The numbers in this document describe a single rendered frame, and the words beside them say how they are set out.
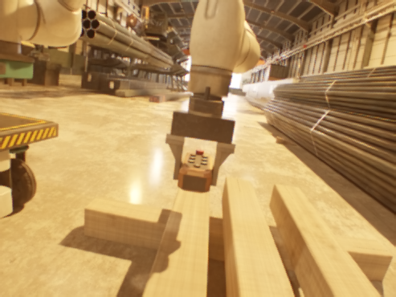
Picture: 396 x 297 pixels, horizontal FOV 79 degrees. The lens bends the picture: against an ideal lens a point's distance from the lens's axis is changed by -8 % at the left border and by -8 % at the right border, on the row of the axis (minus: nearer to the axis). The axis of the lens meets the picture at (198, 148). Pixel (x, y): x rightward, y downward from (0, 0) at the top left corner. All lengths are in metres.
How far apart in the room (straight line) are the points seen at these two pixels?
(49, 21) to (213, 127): 0.76
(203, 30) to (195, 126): 0.19
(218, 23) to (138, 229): 0.63
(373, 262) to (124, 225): 0.81
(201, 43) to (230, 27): 0.06
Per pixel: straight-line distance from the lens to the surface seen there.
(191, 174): 0.54
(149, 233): 0.85
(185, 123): 0.54
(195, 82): 0.52
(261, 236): 0.65
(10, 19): 1.04
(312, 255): 0.65
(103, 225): 0.89
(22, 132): 0.92
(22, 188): 1.08
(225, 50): 0.51
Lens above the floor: 0.52
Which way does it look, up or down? 13 degrees down
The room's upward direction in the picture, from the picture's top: 9 degrees clockwise
